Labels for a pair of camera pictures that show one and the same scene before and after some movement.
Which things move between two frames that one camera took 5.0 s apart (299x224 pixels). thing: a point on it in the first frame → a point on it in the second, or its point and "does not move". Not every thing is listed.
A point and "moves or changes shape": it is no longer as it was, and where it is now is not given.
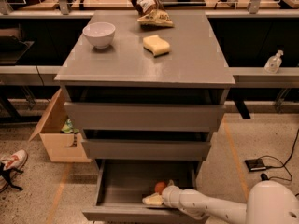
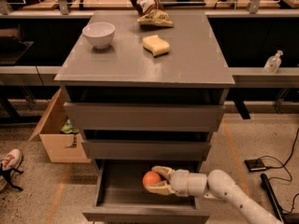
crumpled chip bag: x=152 y=15 does not move
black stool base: x=6 y=174 does not move
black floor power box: x=255 y=164 does not move
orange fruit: x=160 y=187 moves or changes shape
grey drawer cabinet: x=147 y=89 does not move
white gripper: x=172 y=194 → x=179 y=181
